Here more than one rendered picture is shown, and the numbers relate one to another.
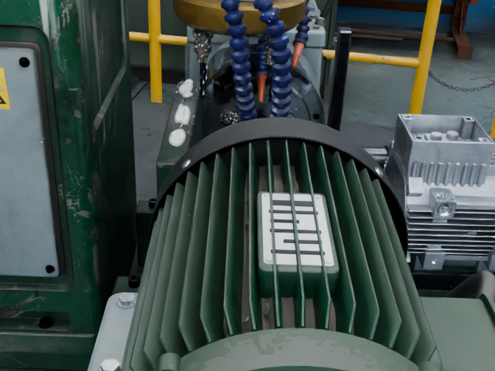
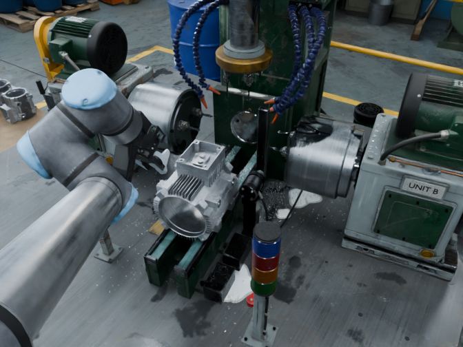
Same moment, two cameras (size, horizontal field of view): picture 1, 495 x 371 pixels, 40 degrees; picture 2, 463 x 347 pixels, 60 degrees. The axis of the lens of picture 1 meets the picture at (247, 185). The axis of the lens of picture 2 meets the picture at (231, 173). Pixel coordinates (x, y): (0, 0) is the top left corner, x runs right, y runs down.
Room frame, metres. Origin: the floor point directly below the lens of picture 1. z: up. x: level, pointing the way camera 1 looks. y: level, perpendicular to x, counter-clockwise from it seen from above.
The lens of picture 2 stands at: (1.41, -1.10, 1.84)
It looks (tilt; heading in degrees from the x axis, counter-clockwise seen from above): 39 degrees down; 116
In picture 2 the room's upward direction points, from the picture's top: 1 degrees counter-clockwise
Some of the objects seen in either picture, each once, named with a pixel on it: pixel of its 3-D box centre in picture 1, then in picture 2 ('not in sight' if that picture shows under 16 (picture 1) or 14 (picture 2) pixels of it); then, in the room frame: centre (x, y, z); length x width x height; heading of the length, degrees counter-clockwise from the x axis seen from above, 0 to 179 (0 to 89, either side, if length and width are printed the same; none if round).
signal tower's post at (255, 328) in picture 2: not in sight; (263, 290); (1.23, -0.55, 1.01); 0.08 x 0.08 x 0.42; 1
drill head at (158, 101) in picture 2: not in sight; (153, 114); (0.57, -0.02, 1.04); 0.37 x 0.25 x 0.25; 1
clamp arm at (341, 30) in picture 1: (336, 103); (262, 144); (1.06, -0.14, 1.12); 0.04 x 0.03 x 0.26; 91
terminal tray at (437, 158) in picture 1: (440, 149); (201, 163); (0.93, -0.29, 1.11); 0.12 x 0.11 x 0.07; 92
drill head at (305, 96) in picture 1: (256, 101); (331, 158); (1.25, -0.01, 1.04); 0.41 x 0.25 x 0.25; 1
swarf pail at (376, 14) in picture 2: not in sight; (379, 12); (0.83, 4.54, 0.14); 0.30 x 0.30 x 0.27
